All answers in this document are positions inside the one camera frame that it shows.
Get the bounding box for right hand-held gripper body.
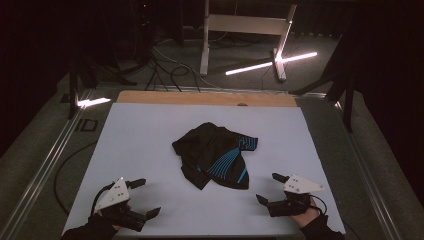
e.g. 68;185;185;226
266;173;326;218

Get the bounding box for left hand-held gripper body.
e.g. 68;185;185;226
94;177;148;233

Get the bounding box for black shorts with blue stripes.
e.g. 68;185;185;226
171;121;260;191

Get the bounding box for person's right hand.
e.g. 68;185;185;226
289;196;323;230

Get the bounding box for white table mat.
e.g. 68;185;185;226
61;101;346;238

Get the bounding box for black tripod stand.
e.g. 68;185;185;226
289;19;359;134

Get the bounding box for dark computer tower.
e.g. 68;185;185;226
130;0;157;64

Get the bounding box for right hand-held gripper cable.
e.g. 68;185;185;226
309;194;329;216

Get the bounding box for thin black looped floor cable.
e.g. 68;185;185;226
53;140;98;216

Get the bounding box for aluminium floor rail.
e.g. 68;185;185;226
333;99;403;240
0;87;94;240

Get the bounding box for black floor cables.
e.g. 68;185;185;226
131;36;221;93

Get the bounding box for white desk frame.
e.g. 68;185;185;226
199;0;298;83

